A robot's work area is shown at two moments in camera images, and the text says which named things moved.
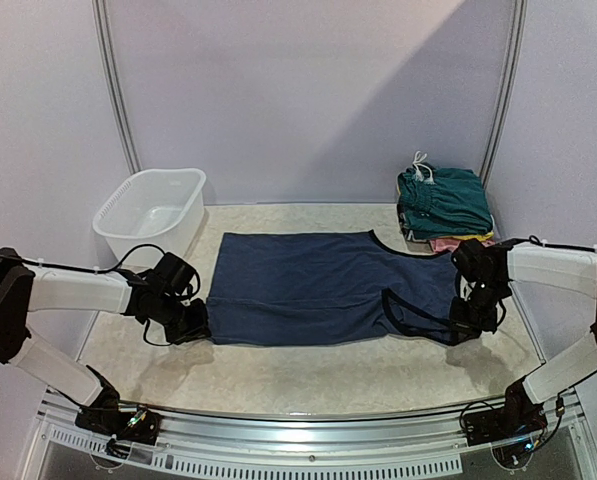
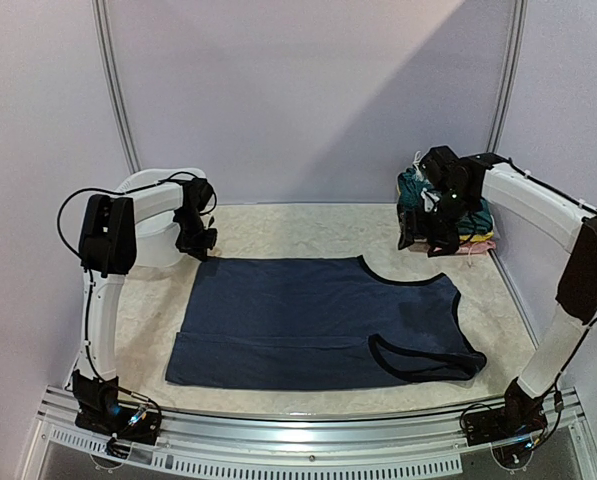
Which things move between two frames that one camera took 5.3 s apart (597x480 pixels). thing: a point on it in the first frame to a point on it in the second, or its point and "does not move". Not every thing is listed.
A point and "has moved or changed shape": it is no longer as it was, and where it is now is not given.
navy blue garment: x=330 y=287 has moved or changed shape
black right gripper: x=464 y=326 to x=429 y=230
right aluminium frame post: x=509 y=87 does not move
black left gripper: x=198 y=329 to x=199 y=250
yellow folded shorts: x=482 y=237 does not move
